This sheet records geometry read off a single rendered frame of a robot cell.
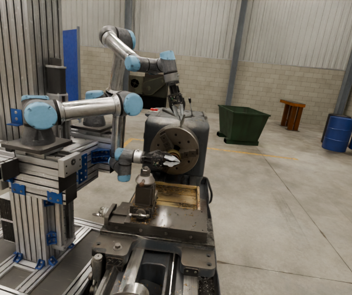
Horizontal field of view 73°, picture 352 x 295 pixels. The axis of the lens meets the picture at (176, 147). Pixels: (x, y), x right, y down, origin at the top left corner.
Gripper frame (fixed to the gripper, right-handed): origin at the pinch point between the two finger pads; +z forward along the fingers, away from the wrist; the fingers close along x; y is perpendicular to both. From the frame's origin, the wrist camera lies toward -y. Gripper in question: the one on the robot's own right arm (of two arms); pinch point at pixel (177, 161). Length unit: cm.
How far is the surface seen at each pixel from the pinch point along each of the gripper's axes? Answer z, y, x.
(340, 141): 407, -510, -55
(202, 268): 15, 58, -19
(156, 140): -15.5, -15.5, 6.6
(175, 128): -4.7, -15.3, 15.7
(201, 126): 12.1, -31.9, 16.2
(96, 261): -23, 59, -22
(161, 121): -15.8, -32.3, 15.9
